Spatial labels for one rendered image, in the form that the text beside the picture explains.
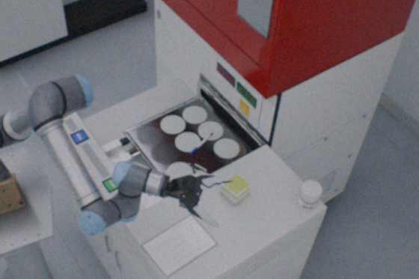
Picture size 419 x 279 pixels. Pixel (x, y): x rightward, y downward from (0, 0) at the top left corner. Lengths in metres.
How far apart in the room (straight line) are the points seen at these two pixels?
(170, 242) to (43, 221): 0.52
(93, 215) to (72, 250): 1.35
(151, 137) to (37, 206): 0.51
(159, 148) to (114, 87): 1.57
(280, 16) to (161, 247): 0.82
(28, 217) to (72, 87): 0.60
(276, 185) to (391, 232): 1.32
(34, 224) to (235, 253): 0.75
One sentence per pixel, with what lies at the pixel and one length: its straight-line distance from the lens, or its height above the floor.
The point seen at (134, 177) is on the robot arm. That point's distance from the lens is 1.65.
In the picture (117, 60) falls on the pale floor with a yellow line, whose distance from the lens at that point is 3.85.
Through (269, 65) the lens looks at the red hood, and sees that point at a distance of 1.77.
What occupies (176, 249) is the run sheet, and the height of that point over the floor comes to 0.97.
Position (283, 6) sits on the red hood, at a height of 1.61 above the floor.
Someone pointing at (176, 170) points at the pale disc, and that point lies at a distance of 2.06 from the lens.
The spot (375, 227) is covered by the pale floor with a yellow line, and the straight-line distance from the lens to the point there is 3.16.
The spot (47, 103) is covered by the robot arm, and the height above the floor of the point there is 1.38.
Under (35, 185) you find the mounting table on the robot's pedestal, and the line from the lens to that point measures 2.19.
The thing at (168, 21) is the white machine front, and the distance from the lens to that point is 2.40.
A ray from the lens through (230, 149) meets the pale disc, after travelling 2.14.
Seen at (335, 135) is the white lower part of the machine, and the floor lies 0.73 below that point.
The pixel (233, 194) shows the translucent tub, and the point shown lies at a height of 1.03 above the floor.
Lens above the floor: 2.55
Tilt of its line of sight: 48 degrees down
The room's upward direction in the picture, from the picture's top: 4 degrees clockwise
